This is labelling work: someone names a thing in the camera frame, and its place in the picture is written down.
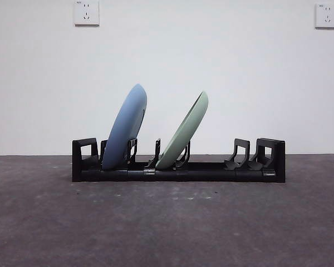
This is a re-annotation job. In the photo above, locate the blue round plate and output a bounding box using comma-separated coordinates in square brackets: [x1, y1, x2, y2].
[101, 83, 149, 171]

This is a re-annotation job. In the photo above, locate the black plastic plate rack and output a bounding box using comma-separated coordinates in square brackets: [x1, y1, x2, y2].
[71, 137, 287, 184]

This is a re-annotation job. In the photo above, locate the white wall socket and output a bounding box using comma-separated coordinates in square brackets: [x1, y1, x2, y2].
[315, 2, 334, 29]
[74, 0, 100, 27]

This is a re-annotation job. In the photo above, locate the light green round plate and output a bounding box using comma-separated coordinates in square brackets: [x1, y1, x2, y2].
[155, 90, 210, 170]

